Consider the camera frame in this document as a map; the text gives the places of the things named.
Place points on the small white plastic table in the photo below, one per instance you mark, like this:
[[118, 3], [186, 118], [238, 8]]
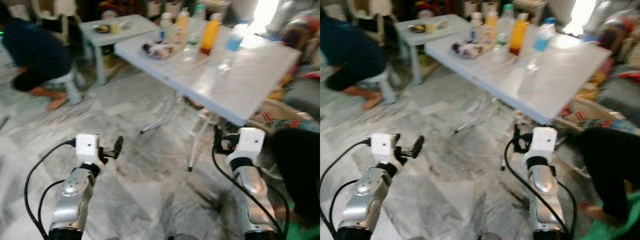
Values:
[[132, 27], [445, 27]]

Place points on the cream plastic chair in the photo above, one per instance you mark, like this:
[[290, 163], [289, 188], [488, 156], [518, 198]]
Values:
[[60, 7], [370, 6]]

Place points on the yellow cup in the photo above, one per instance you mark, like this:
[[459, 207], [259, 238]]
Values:
[[116, 28], [430, 28]]

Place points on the white bottle with blue label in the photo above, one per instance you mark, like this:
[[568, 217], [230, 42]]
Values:
[[476, 30], [166, 30]]

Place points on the large white folding table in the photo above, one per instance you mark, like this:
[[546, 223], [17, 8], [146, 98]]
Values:
[[550, 75], [240, 75]]

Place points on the yellow drink bottle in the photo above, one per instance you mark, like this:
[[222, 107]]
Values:
[[182, 30], [491, 30]]

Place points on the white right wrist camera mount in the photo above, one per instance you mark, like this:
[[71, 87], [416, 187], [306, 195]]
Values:
[[544, 141], [251, 142]]

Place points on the woven basket with bags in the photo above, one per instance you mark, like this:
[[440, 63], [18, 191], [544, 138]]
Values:
[[280, 112], [590, 112]]

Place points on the purple white snack packet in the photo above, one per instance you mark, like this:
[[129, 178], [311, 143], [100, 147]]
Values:
[[467, 50], [157, 50]]

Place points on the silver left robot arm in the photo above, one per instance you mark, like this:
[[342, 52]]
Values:
[[370, 195], [75, 195]]

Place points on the plate with food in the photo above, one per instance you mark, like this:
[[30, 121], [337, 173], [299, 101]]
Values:
[[102, 28], [417, 28]]

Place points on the clear water bottle blue label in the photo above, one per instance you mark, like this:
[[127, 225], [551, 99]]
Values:
[[234, 42], [542, 42]]

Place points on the green cloth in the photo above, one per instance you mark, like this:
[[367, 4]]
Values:
[[305, 234], [615, 232]]

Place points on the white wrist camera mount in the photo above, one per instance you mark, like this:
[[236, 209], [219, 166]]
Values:
[[383, 146], [251, 142], [544, 141], [87, 147]]

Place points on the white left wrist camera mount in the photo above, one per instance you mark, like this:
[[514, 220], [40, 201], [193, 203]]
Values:
[[87, 147], [383, 146]]

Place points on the person in black trousers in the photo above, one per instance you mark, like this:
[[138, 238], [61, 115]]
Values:
[[297, 165], [610, 160]]

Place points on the clear bottle with green cap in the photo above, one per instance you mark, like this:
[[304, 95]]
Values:
[[506, 27], [198, 27]]

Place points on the orange juice bottle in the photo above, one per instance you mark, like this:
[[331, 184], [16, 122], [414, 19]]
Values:
[[210, 35], [518, 35]]

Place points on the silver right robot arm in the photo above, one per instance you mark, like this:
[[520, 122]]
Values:
[[250, 187], [545, 187]]

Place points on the crouching person in dark shirt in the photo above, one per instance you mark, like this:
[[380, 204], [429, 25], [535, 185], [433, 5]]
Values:
[[350, 50], [35, 50]]

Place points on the white plastic stool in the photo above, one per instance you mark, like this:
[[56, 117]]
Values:
[[380, 80], [67, 80]]

